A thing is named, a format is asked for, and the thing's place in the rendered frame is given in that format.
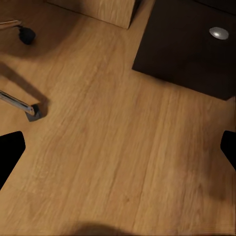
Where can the cabinet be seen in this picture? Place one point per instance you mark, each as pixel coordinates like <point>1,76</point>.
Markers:
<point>117,12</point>
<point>191,43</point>

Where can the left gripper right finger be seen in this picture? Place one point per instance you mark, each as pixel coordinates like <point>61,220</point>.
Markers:
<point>228,146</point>

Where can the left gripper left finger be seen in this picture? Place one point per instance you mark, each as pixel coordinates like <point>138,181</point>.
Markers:
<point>12,147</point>

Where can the swivel chair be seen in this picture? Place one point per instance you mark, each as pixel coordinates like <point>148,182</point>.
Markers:
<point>26,35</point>

